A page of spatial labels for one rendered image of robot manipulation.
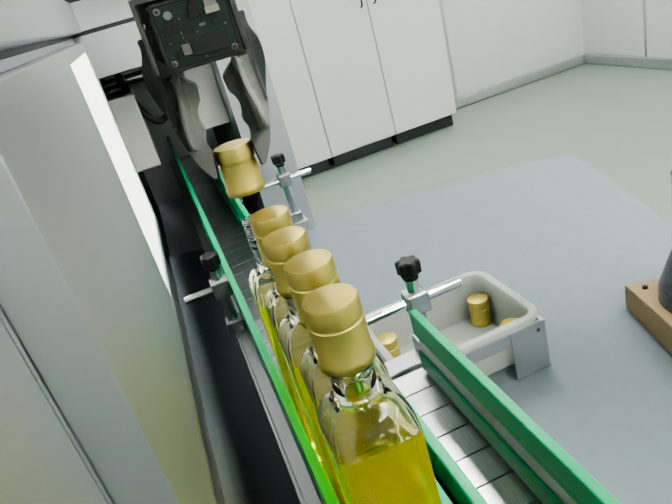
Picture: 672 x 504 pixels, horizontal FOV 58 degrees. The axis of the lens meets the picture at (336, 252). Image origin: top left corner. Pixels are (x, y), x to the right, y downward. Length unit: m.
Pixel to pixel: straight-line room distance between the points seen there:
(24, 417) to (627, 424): 0.70
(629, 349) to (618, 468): 0.22
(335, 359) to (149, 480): 0.12
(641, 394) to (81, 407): 0.71
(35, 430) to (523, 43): 5.47
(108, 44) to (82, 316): 1.15
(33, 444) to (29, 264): 0.08
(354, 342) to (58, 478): 0.16
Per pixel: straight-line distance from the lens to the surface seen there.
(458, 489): 0.50
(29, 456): 0.28
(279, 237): 0.45
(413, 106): 4.67
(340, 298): 0.35
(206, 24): 0.47
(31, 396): 0.31
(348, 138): 4.51
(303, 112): 4.38
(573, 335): 0.99
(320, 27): 4.38
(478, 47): 5.41
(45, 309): 0.31
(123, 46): 1.43
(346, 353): 0.35
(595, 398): 0.88
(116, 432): 0.34
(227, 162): 0.54
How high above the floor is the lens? 1.33
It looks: 24 degrees down
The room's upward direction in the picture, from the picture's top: 16 degrees counter-clockwise
